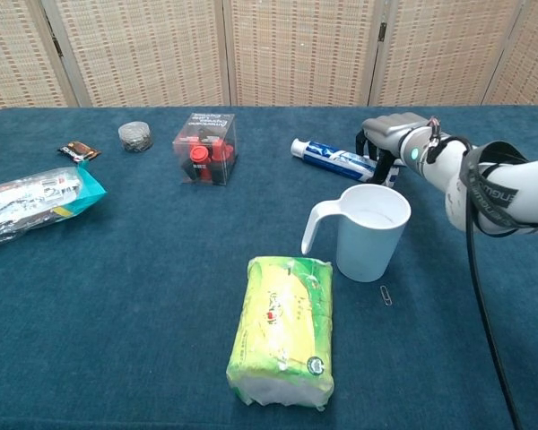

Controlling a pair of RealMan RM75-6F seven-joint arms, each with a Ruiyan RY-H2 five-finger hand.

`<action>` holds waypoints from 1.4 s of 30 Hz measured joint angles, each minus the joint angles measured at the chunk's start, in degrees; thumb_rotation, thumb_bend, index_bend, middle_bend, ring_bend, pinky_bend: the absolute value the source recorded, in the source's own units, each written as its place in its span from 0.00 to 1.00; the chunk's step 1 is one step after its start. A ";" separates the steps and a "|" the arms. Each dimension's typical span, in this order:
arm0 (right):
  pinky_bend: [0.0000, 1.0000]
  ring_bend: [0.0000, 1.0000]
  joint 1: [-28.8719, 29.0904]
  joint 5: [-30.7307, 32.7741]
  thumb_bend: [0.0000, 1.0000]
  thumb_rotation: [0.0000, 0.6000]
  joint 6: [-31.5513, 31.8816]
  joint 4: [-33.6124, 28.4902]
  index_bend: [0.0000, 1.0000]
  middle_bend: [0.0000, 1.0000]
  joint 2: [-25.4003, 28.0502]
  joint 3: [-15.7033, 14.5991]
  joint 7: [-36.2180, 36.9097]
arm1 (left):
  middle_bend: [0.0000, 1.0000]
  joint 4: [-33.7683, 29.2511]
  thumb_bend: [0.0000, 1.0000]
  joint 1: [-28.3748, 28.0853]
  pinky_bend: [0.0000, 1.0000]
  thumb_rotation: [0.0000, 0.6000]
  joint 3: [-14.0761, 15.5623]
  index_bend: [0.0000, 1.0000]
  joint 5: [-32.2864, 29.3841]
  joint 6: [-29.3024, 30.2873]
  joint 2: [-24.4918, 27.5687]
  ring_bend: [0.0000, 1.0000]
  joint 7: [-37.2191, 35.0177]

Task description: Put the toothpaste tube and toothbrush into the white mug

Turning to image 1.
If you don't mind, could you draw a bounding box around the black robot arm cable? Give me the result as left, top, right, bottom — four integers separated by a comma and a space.
428, 133, 525, 430

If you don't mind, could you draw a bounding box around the brown candy wrapper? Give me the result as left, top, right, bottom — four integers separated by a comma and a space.
56, 140, 102, 163

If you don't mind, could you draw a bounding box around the blue white toothpaste tube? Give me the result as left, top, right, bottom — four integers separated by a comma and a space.
290, 137, 404, 185

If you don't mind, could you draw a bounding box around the green yellow tissue pack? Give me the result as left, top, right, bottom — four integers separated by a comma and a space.
225, 255, 335, 412

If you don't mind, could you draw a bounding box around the teal silver snack package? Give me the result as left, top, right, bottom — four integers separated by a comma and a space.
0, 161, 108, 250

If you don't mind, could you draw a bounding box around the woven folding screen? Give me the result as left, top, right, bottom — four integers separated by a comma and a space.
0, 0, 538, 116

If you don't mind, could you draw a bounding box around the dark blue tablecloth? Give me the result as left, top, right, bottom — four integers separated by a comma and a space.
0, 105, 538, 430

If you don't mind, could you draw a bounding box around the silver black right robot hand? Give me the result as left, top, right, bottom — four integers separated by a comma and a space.
354, 112, 433, 185

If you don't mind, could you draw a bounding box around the clear box with red bottles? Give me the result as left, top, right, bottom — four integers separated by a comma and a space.
171, 111, 239, 187

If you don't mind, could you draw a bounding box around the white plastic cup with handle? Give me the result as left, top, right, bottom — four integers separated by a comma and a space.
300, 183, 412, 283

